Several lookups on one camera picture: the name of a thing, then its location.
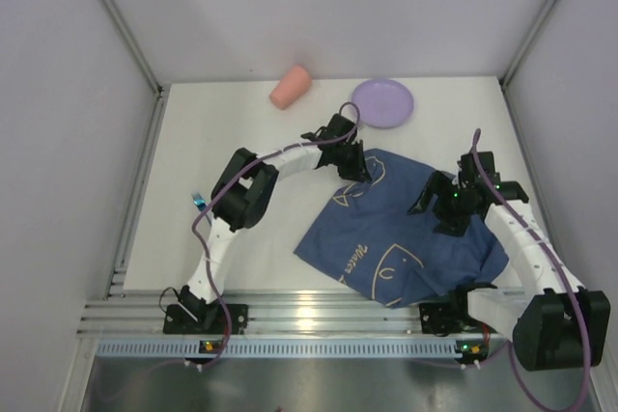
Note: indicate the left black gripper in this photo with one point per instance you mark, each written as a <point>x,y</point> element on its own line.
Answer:
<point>351,161</point>

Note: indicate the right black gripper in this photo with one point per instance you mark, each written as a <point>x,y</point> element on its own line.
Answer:
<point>438,200</point>

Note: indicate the blue fish-print cloth napkin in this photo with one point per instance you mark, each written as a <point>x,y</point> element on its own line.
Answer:
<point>365,239</point>

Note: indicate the purple plastic plate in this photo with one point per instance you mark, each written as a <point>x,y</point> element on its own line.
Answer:
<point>383,103</point>

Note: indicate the orange plastic cup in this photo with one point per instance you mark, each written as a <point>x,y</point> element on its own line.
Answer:
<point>291,87</point>

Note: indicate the blue metallic fork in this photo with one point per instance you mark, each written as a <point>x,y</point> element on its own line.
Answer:
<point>200,204</point>

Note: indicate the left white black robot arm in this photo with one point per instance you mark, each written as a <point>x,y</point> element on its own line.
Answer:
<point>240,198</point>

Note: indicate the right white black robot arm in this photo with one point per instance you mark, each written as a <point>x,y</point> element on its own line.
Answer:
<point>551,319</point>

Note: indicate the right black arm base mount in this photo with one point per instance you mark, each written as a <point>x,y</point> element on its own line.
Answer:
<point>448,315</point>

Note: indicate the white slotted cable duct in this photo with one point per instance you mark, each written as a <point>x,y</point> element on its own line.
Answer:
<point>295,348</point>

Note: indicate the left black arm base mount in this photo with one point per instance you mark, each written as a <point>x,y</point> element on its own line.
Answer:
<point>191,315</point>

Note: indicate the aluminium rail frame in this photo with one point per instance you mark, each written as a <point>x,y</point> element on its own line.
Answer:
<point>280,314</point>

